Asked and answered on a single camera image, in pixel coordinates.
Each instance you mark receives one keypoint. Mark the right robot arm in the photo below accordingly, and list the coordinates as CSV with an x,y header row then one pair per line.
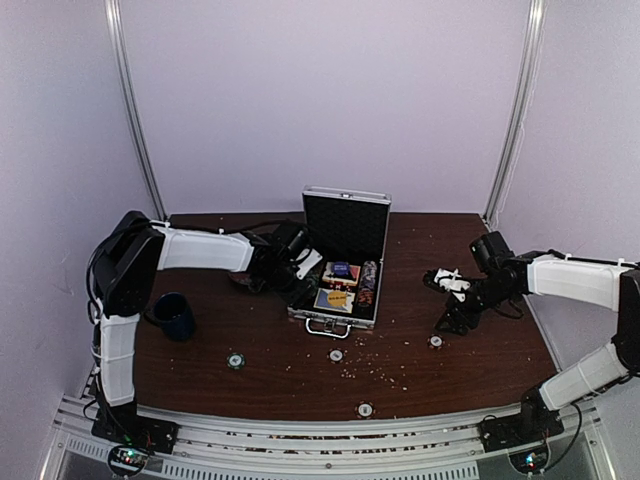
x,y
587,309

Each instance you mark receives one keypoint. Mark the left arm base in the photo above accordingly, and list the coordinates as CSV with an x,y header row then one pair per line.
x,y
135,439

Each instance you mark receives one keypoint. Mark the purple chip stack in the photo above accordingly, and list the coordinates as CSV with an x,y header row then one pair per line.
x,y
367,285

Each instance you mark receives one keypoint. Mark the aluminium frame post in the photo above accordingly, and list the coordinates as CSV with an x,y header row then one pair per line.
x,y
515,127
117,35

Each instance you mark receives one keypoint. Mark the red floral plate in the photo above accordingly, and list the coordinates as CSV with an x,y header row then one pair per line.
x,y
246,280

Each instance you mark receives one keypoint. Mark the blue card deck box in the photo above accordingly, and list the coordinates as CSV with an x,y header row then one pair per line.
x,y
322,303

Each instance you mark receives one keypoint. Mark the right aluminium frame post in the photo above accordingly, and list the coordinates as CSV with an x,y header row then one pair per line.
x,y
515,127

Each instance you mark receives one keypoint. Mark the aluminium poker case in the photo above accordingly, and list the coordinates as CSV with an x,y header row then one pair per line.
x,y
349,226

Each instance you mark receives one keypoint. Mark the red card deck box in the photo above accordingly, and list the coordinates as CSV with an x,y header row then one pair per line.
x,y
352,281

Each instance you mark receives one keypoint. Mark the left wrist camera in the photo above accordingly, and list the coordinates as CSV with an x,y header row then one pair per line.
x,y
294,250

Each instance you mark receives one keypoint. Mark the red die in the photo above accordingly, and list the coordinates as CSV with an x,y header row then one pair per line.
x,y
342,286

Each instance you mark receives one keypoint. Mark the dark blue mug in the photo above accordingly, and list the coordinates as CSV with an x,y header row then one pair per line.
x,y
172,314

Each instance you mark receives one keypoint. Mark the red white chip front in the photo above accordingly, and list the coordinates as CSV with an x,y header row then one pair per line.
x,y
364,410

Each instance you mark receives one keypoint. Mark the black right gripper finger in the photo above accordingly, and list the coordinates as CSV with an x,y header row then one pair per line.
x,y
445,322
461,325

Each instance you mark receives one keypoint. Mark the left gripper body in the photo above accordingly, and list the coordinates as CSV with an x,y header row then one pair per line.
x,y
279,282

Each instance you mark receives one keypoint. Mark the red white chip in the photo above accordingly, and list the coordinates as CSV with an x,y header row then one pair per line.
x,y
364,410
435,342

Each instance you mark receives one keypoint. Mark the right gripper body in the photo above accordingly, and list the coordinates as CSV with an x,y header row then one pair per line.
x,y
490,293

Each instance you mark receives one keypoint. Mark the left aluminium frame post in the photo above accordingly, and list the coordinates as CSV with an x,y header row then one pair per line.
x,y
117,35

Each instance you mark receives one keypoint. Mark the aluminium front rail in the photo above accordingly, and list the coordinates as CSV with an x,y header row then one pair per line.
x,y
436,447

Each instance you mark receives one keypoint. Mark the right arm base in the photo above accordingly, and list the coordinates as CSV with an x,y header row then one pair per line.
x,y
527,431

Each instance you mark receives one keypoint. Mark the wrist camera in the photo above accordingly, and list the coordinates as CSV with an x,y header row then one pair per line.
x,y
487,254
294,250

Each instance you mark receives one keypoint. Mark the green chip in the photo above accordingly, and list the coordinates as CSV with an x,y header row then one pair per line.
x,y
236,361

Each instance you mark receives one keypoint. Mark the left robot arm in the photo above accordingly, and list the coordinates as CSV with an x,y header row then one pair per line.
x,y
122,269

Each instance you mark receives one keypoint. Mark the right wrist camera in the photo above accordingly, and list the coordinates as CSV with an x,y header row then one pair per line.
x,y
487,254

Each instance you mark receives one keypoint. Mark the yellow big blind button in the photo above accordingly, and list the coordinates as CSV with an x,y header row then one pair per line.
x,y
337,298

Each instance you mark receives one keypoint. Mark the purple small blind button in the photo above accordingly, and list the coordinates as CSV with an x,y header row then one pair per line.
x,y
341,270

